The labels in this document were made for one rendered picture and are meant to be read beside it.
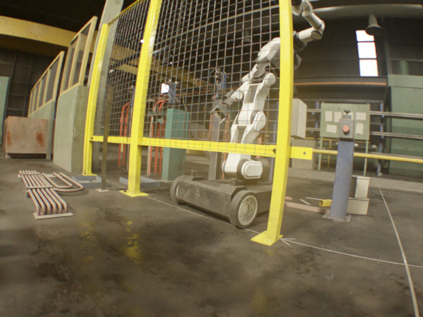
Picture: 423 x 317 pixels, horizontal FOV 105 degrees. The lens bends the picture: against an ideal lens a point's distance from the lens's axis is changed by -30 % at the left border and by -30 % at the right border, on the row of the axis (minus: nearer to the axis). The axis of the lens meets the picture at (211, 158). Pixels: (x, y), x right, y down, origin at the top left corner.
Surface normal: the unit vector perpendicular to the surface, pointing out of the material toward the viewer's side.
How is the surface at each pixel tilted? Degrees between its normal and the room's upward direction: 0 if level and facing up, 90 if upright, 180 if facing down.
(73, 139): 90
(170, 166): 90
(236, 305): 0
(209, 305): 0
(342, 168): 90
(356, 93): 90
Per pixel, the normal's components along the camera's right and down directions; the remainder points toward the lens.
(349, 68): -0.62, -0.01
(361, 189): 0.04, 0.05
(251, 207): 0.68, 0.09
